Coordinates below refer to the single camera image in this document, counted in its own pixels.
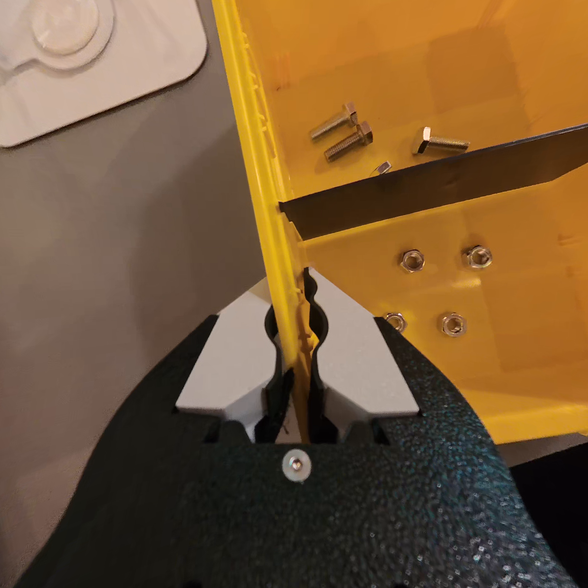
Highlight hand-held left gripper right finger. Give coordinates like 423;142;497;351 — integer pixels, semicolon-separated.
303;266;420;439

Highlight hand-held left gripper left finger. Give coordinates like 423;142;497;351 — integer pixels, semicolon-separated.
175;277;296;443

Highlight yellow plastic bin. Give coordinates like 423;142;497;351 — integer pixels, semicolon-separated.
210;0;588;445

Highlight black bin divider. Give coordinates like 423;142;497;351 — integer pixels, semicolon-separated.
279;123;588;242

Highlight white plastic blister tray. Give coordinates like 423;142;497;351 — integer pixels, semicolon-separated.
0;0;208;149

